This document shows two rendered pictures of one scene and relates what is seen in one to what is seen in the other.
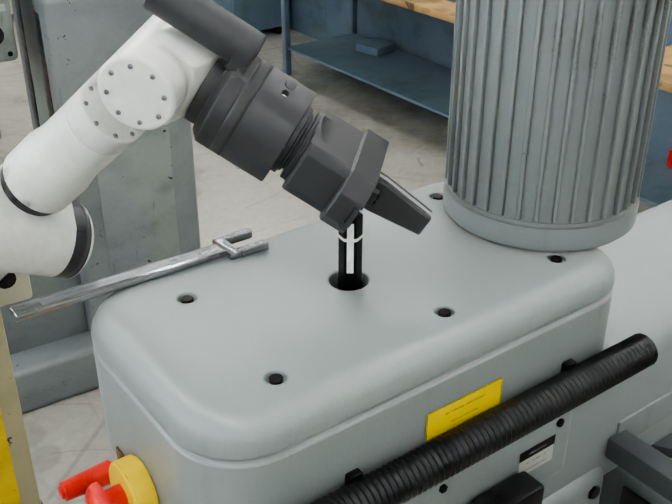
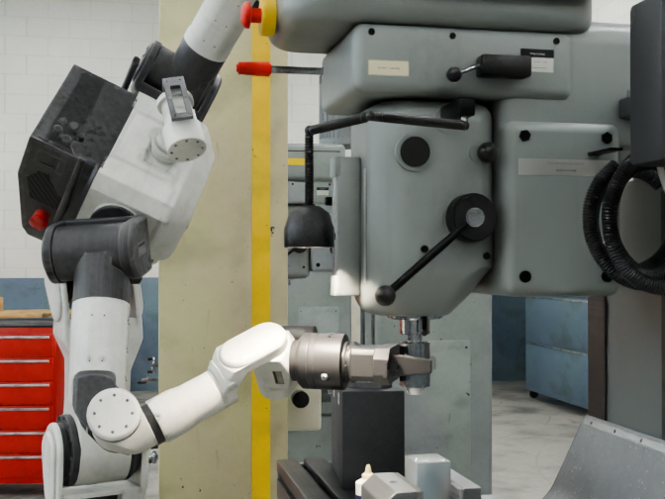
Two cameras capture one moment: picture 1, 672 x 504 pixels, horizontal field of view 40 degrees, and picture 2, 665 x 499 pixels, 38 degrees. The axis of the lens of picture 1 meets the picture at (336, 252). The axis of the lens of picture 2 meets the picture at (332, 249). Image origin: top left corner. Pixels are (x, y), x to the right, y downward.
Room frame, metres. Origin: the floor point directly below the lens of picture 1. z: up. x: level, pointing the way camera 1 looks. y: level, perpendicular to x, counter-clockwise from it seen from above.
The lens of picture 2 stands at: (-0.69, -0.51, 1.40)
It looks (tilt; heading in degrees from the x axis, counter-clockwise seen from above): 1 degrees up; 24
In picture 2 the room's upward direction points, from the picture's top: straight up
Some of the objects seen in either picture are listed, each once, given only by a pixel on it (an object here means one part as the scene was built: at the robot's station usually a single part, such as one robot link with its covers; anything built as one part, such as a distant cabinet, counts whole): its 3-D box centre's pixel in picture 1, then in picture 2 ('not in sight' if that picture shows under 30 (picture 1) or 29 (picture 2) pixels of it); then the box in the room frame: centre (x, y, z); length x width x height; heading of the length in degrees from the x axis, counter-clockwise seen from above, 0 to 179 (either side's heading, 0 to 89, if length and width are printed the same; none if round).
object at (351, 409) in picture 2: not in sight; (366, 427); (1.11, 0.22, 1.06); 0.22 x 0.12 x 0.20; 29
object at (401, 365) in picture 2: not in sight; (411, 366); (0.70, -0.02, 1.23); 0.06 x 0.02 x 0.03; 101
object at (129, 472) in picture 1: (133, 490); (267, 16); (0.59, 0.17, 1.76); 0.06 x 0.02 x 0.06; 36
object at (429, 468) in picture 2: not in sight; (427, 478); (0.68, -0.05, 1.07); 0.06 x 0.05 x 0.06; 37
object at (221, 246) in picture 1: (144, 273); not in sight; (0.73, 0.18, 1.89); 0.24 x 0.04 x 0.01; 125
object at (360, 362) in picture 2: not in sight; (356, 363); (0.71, 0.08, 1.23); 0.13 x 0.12 x 0.10; 11
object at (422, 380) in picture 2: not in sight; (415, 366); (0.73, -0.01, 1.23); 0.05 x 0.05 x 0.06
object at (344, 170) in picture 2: not in sight; (344, 226); (0.66, 0.08, 1.45); 0.04 x 0.04 x 0.21; 36
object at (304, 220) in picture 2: not in sight; (309, 226); (0.57, 0.09, 1.44); 0.07 x 0.07 x 0.06
